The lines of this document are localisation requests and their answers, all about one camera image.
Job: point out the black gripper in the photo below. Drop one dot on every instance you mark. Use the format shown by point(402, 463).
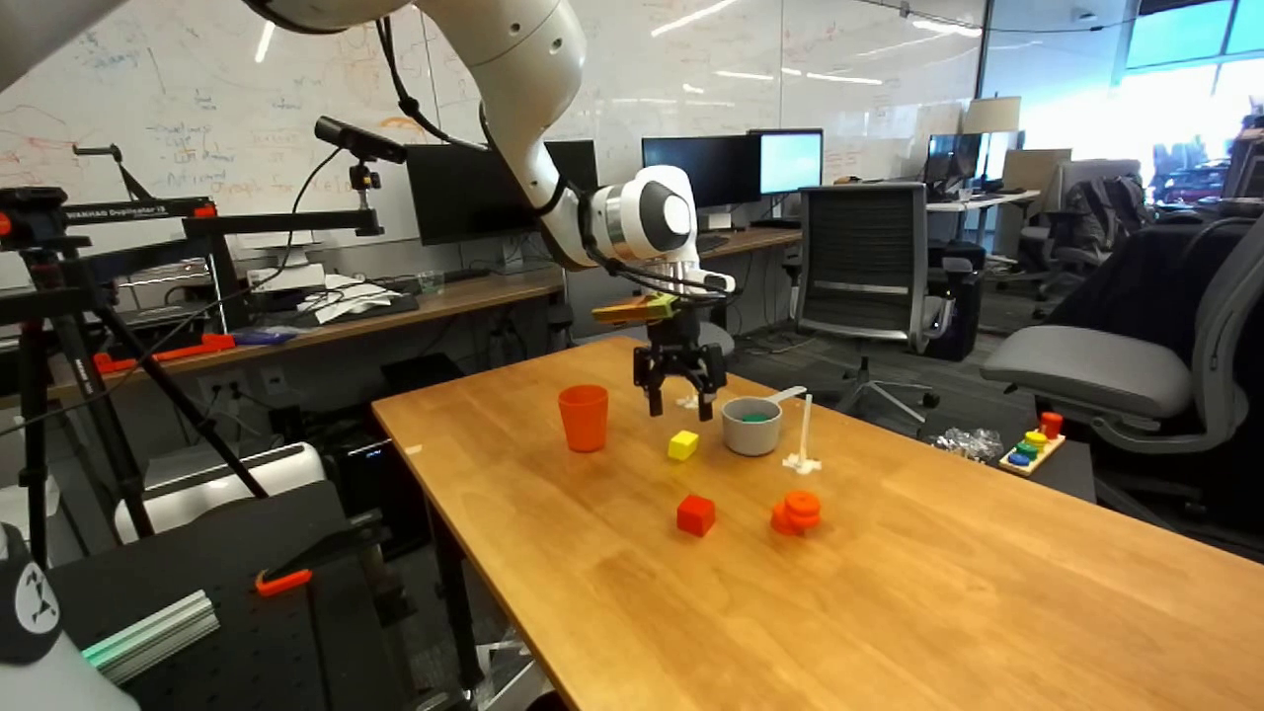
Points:
point(680, 345)

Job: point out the yellow cube block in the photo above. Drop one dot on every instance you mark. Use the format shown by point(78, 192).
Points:
point(680, 442)

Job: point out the gray cup with handle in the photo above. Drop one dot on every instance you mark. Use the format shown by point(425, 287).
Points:
point(755, 439)

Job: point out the green cylinder block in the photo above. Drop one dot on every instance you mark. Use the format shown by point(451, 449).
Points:
point(755, 414)

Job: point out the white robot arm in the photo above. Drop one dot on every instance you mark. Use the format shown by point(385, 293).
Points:
point(529, 59)

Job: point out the orange plastic cup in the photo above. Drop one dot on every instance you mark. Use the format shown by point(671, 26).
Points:
point(586, 414)

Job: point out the red cube block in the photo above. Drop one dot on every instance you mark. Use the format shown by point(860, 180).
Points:
point(698, 513)

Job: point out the orange double disc block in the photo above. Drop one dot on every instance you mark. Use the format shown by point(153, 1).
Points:
point(800, 513)

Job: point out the dark mesh office chair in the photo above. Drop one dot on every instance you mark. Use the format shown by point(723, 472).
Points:
point(866, 279)

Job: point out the computer monitor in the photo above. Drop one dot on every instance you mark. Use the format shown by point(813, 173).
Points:
point(787, 158)

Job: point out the colorful stacking toy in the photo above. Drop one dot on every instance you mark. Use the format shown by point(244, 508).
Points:
point(1035, 442)

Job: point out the gray office chair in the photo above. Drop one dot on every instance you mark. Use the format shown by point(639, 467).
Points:
point(1134, 393)

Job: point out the wrist camera with wooden mount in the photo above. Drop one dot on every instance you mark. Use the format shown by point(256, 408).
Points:
point(633, 314)

